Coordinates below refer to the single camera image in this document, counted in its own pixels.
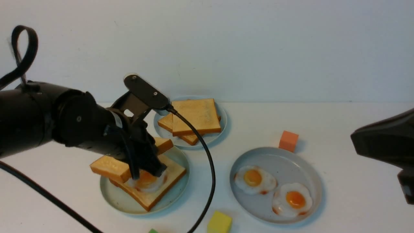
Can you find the orange foam cube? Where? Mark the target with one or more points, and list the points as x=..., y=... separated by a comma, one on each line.
x=288, y=141

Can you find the blue plate with bread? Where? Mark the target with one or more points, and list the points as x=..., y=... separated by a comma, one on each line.
x=180, y=128

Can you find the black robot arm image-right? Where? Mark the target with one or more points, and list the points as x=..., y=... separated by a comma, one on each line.
x=391, y=141

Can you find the yellow foam cube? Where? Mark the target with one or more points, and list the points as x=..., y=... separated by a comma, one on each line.
x=219, y=223

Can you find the grey plate with eggs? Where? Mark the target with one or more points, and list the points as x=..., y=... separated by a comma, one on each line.
x=288, y=168

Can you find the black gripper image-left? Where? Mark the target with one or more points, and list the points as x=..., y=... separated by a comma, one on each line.
x=84, y=124

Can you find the toast slice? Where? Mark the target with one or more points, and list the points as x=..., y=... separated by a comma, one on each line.
x=148, y=200
x=164, y=124
x=201, y=113
x=119, y=171

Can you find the fried egg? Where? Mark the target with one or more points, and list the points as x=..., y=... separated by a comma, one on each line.
x=147, y=182
x=292, y=200
x=253, y=180

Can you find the green foam cube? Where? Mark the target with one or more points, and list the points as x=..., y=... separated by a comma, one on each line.
x=153, y=231

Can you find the black wrist camera image-left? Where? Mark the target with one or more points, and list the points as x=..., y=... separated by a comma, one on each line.
x=141, y=98

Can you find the empty light green plate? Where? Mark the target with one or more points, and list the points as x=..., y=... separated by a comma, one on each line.
x=125, y=204

